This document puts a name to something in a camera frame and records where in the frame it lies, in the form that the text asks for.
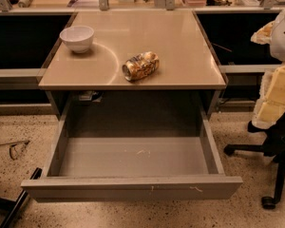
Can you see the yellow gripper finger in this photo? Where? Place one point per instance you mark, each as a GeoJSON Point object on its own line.
{"type": "Point", "coordinates": [263, 35]}
{"type": "Point", "coordinates": [271, 103]}

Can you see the crushed orange soda can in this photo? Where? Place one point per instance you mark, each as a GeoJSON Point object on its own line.
{"type": "Point", "coordinates": [140, 66]}

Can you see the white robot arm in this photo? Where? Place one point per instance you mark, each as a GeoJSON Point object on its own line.
{"type": "Point", "coordinates": [277, 45]}

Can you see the grey cabinet with beige top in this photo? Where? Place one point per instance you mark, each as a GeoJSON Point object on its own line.
{"type": "Point", "coordinates": [186, 61]}

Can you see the open grey top drawer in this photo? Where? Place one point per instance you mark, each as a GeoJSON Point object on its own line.
{"type": "Point", "coordinates": [134, 146]}

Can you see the black office chair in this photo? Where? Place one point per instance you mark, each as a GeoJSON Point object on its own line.
{"type": "Point", "coordinates": [273, 146]}

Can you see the white ceramic bowl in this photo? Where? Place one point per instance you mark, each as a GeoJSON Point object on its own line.
{"type": "Point", "coordinates": [78, 39]}

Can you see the eyeglasses on floor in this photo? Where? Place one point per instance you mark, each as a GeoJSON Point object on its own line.
{"type": "Point", "coordinates": [16, 149]}

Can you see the black metal stand leg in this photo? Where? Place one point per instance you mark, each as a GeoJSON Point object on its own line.
{"type": "Point", "coordinates": [11, 208]}

